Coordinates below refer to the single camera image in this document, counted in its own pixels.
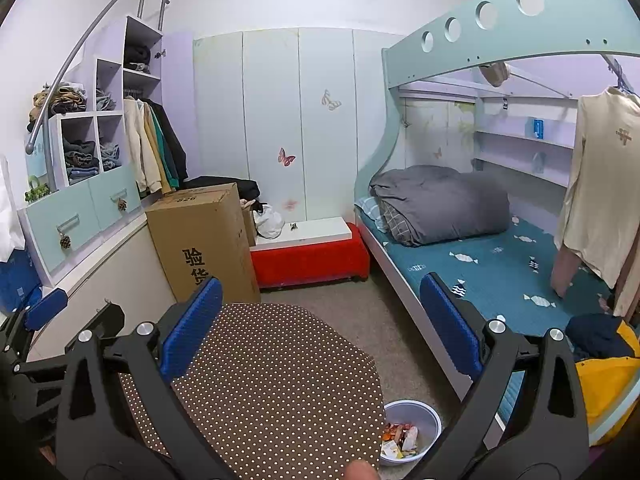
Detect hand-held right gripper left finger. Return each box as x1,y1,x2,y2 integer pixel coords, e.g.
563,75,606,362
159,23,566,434
54,275,236,480

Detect polka dot round table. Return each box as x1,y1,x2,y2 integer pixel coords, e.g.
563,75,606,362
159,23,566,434
117,302,387,480

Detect teal white bunk bed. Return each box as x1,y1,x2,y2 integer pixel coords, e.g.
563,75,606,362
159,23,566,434
354,0,640,441

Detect red brown paper snack bag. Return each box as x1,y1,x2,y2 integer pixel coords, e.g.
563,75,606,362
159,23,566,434
382,422,417,441

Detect black folded clothes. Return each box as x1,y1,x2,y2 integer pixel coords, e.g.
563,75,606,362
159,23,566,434
124,44,152,73

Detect dark folded clothes stack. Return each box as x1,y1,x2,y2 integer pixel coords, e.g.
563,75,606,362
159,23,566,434
62,139,101,183

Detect white board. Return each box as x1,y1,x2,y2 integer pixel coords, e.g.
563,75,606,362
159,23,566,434
250,217,352,251

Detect grey folded clothes stack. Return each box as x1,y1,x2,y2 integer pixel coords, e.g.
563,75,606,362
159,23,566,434
100,142,122,171

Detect blue bag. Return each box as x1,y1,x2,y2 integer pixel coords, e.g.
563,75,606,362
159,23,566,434
0,247,43,313

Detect blue clothes hanger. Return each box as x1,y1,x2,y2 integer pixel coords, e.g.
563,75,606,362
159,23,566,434
607,57,640,96

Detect beige low cabinet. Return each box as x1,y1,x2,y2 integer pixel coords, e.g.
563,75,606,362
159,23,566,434
15,210,176,361

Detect white wardrobe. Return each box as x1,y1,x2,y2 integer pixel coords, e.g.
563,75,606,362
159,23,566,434
192,27,401,223

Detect blue plastic bucket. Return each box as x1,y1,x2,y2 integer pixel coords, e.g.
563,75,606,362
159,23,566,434
380,400,443,466

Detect red storage bench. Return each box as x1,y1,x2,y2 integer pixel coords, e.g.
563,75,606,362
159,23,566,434
249,224,371,288

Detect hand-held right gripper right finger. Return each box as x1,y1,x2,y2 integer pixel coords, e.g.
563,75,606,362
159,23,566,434
405,272,591,480

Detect grey duvet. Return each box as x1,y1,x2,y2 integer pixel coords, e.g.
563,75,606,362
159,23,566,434
370,165,511,247

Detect green garment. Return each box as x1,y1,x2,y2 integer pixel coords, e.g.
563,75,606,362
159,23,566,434
145,105,178,188

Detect small green plant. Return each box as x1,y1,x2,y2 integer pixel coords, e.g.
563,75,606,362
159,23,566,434
25,177,51,203

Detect white plastic bag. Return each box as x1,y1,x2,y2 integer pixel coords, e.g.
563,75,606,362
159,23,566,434
397,427,421,453
252,204,285,240

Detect yellow jacket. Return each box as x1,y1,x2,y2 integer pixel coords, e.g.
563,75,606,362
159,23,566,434
572,320,640,446

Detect brown clothes pile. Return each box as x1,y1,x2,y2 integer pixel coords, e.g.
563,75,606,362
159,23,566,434
27,85,88,121

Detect beige hanging cloth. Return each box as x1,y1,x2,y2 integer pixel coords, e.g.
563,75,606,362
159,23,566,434
477,60,511,87

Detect stepped storage cabinet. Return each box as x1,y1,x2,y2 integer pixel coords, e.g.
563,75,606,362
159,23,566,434
17,14,166,286

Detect white cloth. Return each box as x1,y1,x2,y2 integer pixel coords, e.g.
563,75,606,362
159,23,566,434
0,155,26,263

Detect pink garment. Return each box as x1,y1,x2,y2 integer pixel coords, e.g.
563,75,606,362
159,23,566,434
550,245,581,296

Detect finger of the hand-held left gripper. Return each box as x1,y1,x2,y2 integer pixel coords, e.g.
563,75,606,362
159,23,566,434
12,301,126,378
0,289,69,361

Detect cream jacket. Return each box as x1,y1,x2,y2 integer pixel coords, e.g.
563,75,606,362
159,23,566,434
122,99,163,193

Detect blue plaid pillow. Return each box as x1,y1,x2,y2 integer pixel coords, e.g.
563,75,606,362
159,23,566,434
356,196,391,233

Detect large cardboard box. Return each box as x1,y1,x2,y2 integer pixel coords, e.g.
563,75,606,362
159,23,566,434
145,182,261,306

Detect black coat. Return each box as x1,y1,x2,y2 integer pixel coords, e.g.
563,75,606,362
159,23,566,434
147,100,188,183

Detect black cloth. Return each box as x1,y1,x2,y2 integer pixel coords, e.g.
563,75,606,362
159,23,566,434
185,176,262,203

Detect navy cloth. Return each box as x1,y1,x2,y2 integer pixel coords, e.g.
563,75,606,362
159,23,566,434
565,312,623,361

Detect beige long-sleeve shirt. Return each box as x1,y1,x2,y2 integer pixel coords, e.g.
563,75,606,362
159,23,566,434
554,87,640,288

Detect grey metal handrail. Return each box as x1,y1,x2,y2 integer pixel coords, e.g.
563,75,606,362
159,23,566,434
25,0,171,156

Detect teal patterned bed sheet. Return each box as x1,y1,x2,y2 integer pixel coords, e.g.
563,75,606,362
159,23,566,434
360,210,616,336

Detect lilac wall shelf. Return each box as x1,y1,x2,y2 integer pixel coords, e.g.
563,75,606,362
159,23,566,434
472,127,576,188

